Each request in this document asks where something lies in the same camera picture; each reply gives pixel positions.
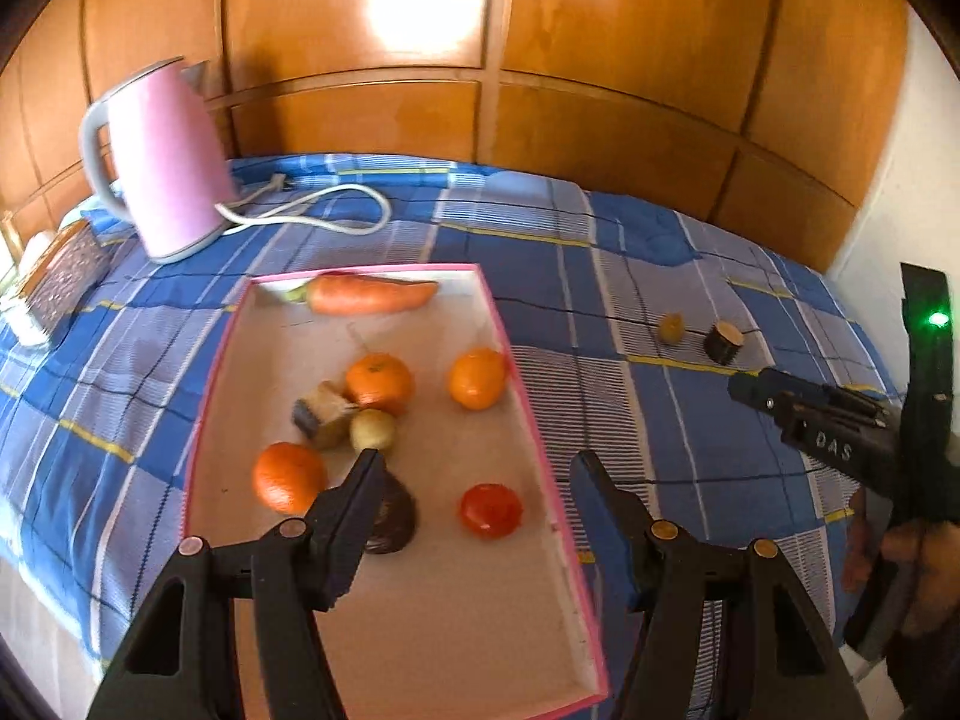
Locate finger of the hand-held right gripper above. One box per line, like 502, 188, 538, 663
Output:
726, 367, 891, 427

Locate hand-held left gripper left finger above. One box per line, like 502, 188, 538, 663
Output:
88, 448, 389, 720

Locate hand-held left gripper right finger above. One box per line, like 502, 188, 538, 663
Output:
568, 450, 871, 720

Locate dark cylindrical sugarcane piece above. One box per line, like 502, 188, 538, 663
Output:
703, 321, 746, 368

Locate orange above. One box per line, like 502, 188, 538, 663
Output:
253, 442, 329, 515
344, 352, 416, 416
448, 347, 508, 411

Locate red tomato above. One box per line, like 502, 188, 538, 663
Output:
460, 483, 524, 539

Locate pink cardboard box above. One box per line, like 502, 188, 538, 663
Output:
182, 262, 610, 720

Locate dark-bark sugarcane piece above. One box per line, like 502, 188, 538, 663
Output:
294, 381, 350, 425

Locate person's right hand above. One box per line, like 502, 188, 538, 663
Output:
844, 487, 960, 638

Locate dark avocado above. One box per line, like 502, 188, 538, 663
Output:
366, 472, 419, 556

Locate blue plaid blanket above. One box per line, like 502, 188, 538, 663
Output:
0, 154, 912, 720

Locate carrot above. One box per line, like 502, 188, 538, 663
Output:
285, 274, 440, 316

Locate brown patterned box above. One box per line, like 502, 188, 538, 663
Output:
22, 219, 113, 335

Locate wooden panelled headboard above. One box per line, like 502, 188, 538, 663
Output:
0, 0, 912, 275

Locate pink electric kettle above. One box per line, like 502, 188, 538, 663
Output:
79, 56, 242, 265

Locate white power cable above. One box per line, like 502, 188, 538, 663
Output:
216, 174, 392, 237

